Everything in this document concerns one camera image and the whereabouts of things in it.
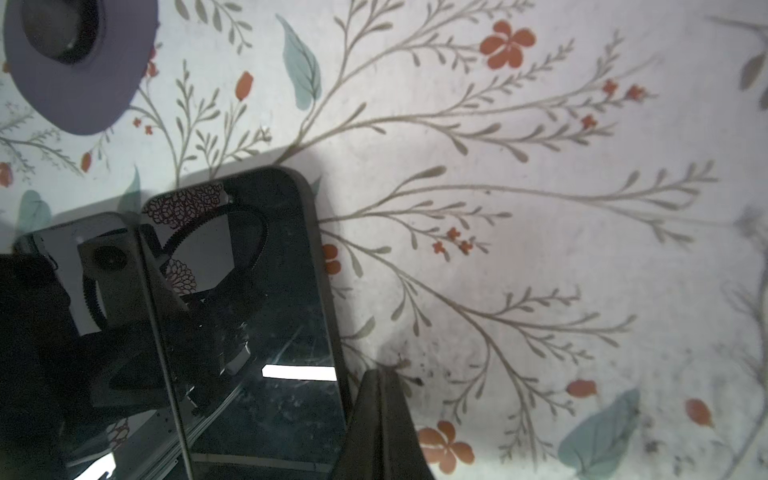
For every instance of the black phone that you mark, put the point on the black phone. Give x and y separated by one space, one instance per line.
266 390
86 380

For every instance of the purple round phone stand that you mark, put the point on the purple round phone stand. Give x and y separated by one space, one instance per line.
79 63

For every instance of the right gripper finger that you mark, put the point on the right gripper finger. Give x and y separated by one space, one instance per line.
381 440

